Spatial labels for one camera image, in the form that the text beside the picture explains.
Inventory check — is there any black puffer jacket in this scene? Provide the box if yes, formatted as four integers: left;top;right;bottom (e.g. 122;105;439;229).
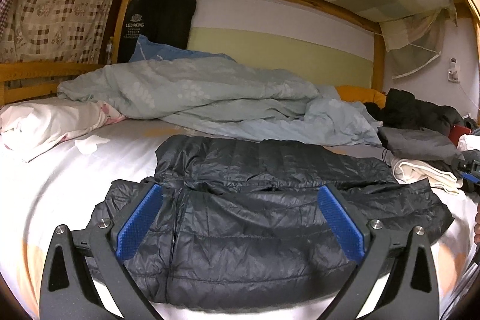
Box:
85;133;456;314

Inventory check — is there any dark clothes pile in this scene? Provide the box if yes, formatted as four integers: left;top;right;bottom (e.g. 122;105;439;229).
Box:
364;88;479;136

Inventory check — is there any right hand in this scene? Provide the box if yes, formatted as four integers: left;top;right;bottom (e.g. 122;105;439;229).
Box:
473;207;480;244

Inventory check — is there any grey folded garment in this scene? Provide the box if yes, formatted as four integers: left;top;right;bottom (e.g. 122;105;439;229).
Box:
377;127;465;164

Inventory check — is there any white folded garment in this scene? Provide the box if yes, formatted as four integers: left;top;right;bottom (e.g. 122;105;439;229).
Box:
391;157;463;194

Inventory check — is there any white bed sheet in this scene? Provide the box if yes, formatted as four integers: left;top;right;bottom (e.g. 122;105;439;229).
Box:
1;119;477;319

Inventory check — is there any orange cushion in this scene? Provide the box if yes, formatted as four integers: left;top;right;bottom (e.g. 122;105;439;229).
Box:
335;85;386;109

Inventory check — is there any white pink pillow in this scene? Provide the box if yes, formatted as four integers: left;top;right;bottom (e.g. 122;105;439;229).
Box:
1;97;125;162

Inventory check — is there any light blue duvet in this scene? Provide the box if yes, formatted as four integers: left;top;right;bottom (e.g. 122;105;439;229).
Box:
58;57;380;146

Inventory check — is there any blue pillow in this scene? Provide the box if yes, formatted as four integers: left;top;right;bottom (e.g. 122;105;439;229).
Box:
129;35;233;62

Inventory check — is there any black hanging bag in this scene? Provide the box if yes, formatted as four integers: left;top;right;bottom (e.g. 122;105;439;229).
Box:
117;0;197;63

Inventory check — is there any brown checked curtain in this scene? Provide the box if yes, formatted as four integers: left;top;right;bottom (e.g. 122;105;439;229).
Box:
1;0;113;64

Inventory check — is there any wall socket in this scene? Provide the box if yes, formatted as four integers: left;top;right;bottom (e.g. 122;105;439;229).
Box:
448;58;460;84

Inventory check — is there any wooden bed frame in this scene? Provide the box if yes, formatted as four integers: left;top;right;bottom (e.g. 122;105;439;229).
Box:
1;0;479;111

